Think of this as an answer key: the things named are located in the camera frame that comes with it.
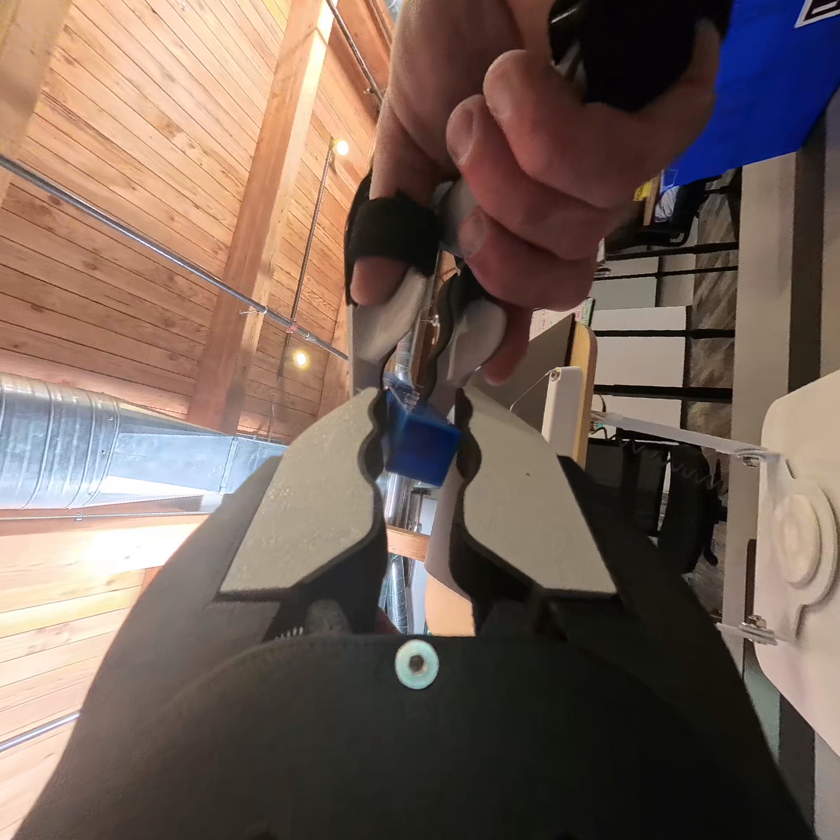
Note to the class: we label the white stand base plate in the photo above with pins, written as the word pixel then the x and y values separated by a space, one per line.
pixel 801 551

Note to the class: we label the black desk chair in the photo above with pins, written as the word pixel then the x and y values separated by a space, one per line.
pixel 656 499

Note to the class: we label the long blue rectangular bar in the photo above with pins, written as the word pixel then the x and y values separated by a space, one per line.
pixel 423 440

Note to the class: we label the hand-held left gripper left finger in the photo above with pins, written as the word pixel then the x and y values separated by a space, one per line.
pixel 302 525

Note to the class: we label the person's right hand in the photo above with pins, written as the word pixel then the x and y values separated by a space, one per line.
pixel 525 158

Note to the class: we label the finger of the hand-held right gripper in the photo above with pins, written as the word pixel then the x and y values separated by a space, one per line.
pixel 475 335
pixel 387 328

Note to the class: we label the wall spot lamp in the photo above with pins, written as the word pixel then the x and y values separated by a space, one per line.
pixel 341 147
pixel 301 357

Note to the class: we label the silver ceiling duct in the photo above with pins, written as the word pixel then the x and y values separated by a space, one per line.
pixel 118 446

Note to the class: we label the blue plastic bin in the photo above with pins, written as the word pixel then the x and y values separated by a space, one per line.
pixel 775 79

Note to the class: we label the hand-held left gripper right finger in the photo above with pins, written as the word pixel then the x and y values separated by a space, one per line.
pixel 532 525

